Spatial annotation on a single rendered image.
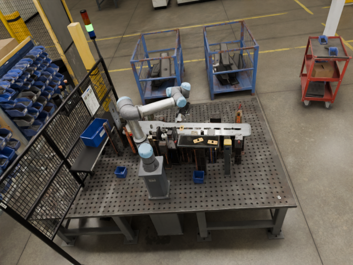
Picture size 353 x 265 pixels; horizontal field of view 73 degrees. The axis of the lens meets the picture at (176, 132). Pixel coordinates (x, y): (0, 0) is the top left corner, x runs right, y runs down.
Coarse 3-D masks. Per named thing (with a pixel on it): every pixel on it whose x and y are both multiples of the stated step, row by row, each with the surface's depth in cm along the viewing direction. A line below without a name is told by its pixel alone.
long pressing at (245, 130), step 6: (126, 126) 271; (144, 126) 267; (156, 126) 264; (162, 126) 262; (168, 126) 261; (180, 126) 258; (186, 126) 256; (192, 126) 255; (198, 126) 254; (204, 126) 252; (210, 126) 251; (216, 126) 250; (222, 126) 248; (228, 126) 247; (234, 126) 246; (240, 126) 244; (246, 126) 243; (144, 132) 259; (180, 132) 251; (186, 132) 249; (198, 132) 247; (204, 132) 245; (216, 132) 243; (222, 132) 242; (228, 132) 240; (234, 132) 239; (240, 132) 238; (246, 132) 237
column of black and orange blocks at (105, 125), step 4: (104, 124) 248; (108, 128) 253; (108, 132) 256; (108, 136) 259; (112, 136) 262; (112, 140) 263; (112, 144) 267; (116, 144) 271; (116, 148) 272; (116, 152) 277; (120, 152) 281
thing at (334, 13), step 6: (336, 0) 432; (342, 0) 431; (330, 6) 452; (336, 6) 438; (342, 6) 438; (330, 12) 453; (336, 12) 445; (330, 18) 455; (336, 18) 453; (330, 24) 460; (336, 24) 460; (324, 30) 482; (330, 30) 468
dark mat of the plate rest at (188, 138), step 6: (180, 138) 222; (186, 138) 221; (192, 138) 219; (198, 138) 218; (204, 138) 217; (210, 138) 216; (216, 138) 215; (180, 144) 216; (186, 144) 215; (192, 144) 214; (198, 144) 213; (204, 144) 212; (210, 144) 211
